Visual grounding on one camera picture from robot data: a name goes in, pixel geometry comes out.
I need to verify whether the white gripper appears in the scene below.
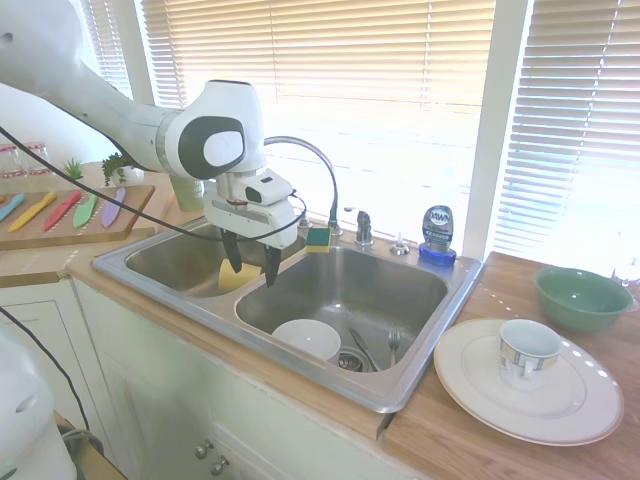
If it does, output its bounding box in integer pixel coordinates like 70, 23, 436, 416
202, 174, 303, 288

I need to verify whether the chrome faucet handle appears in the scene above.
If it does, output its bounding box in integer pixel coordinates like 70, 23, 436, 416
355, 209, 375, 247

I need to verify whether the chrome gooseneck faucet spout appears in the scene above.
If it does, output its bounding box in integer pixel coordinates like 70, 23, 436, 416
263, 135, 344, 237

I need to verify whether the yellow plastic cup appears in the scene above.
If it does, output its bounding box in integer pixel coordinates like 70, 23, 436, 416
218, 257, 262, 292

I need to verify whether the yellow green sponge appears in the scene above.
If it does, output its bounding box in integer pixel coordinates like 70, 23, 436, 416
305, 227, 332, 254

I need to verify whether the pale green cup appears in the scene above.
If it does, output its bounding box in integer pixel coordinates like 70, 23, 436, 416
169, 173, 207, 213

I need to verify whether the white bowl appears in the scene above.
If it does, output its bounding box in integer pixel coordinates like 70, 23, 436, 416
271, 318, 343, 363

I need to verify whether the stainless steel double sink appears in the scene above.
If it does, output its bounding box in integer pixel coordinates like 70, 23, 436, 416
91, 214, 485, 415

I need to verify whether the wooden cutting board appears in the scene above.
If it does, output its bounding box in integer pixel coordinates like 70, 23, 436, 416
0, 184, 158, 252

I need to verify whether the silver table knife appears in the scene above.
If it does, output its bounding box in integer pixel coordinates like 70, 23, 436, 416
348, 327, 380, 373

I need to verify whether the metal drain strainer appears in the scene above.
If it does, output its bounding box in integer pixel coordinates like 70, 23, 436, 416
337, 349, 369, 373

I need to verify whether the purple plastic knife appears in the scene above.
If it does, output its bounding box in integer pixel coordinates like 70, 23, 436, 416
100, 187, 127, 226

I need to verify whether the white kitchen cabinet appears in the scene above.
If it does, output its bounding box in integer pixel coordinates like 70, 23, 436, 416
0, 276, 419, 480

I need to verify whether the silver fork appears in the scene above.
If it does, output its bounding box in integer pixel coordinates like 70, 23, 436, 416
387, 326, 403, 367

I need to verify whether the trailing plant in white pot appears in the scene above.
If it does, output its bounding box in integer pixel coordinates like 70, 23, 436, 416
100, 151, 147, 189

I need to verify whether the green plastic knife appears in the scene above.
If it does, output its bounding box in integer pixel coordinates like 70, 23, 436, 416
72, 193, 100, 230

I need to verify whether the blue Dawn soap bottle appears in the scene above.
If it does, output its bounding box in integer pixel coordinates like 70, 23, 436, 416
417, 203, 459, 269

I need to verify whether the red plastic knife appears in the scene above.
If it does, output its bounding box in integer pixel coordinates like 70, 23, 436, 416
43, 190, 83, 233

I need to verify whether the small spiky green plant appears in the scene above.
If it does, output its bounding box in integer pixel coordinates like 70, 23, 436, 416
60, 156, 86, 182

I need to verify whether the wide white window blind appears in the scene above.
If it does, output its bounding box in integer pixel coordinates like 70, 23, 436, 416
141, 0, 497, 242

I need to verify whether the yellow plastic knife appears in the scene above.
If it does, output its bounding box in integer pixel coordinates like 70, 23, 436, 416
7, 191, 58, 233

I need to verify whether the glass jar with red lid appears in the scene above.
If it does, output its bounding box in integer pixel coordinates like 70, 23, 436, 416
0, 143, 29, 194
22, 141, 52, 179

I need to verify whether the teal plastic knife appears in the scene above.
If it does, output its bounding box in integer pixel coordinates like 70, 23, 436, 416
0, 193, 26, 223

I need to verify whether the narrow white window blind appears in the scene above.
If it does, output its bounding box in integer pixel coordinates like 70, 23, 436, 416
82, 0, 135, 100

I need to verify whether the white dinner plate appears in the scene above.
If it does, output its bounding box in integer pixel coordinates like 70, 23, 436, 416
432, 318, 626, 448

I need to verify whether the white patterned teacup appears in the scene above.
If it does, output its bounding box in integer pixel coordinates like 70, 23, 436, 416
497, 319, 563, 392

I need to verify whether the green bowl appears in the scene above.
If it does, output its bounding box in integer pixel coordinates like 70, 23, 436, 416
532, 266, 635, 335

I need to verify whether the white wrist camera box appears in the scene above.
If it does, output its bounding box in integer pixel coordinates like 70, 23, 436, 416
243, 168, 294, 207

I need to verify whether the black base cable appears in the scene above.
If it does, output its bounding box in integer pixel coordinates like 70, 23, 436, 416
0, 305, 92, 434

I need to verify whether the gray cable bundle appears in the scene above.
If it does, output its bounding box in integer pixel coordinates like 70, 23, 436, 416
57, 424, 106, 457

